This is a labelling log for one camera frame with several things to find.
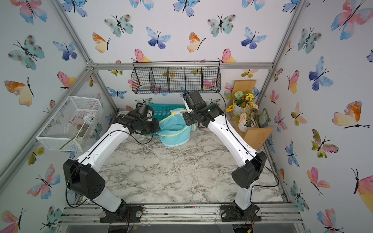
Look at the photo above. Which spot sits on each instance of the large white flower pot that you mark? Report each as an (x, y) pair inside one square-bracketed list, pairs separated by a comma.
[(240, 99)]

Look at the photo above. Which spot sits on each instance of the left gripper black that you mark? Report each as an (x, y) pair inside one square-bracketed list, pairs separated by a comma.
[(156, 126)]

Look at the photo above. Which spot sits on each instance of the teal mesh laundry bag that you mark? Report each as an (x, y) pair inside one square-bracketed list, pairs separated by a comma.
[(180, 139)]

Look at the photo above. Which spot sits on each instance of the green framed small sign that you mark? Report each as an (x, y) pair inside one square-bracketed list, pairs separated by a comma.
[(264, 119)]

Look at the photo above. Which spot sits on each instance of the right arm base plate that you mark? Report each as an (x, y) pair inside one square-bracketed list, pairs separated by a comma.
[(240, 214)]

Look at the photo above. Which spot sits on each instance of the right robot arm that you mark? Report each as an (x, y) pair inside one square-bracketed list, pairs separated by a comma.
[(250, 162)]

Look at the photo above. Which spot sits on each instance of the black wire wall basket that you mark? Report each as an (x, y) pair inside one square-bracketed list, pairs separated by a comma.
[(176, 77)]

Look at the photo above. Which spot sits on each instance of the aluminium front rail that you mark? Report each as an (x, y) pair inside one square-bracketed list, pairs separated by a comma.
[(167, 214)]

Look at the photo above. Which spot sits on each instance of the wooden shelf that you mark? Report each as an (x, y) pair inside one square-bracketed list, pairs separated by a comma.
[(256, 136)]

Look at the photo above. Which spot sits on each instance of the white mesh wall box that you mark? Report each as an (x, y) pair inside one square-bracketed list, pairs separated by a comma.
[(72, 125)]

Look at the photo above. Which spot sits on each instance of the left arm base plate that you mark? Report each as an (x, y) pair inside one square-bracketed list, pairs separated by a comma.
[(121, 215)]

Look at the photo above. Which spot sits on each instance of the yellow sunflower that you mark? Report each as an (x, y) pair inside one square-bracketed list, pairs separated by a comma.
[(231, 108)]

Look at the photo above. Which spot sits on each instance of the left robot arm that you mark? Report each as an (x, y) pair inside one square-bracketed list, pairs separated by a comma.
[(82, 174)]

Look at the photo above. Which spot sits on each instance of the small white flower pot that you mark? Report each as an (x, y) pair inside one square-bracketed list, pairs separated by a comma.
[(246, 117)]

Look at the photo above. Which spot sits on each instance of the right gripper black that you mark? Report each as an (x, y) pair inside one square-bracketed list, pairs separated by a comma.
[(188, 121)]

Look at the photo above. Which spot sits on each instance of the teal plastic basket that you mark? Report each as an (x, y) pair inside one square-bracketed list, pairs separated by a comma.
[(163, 112)]

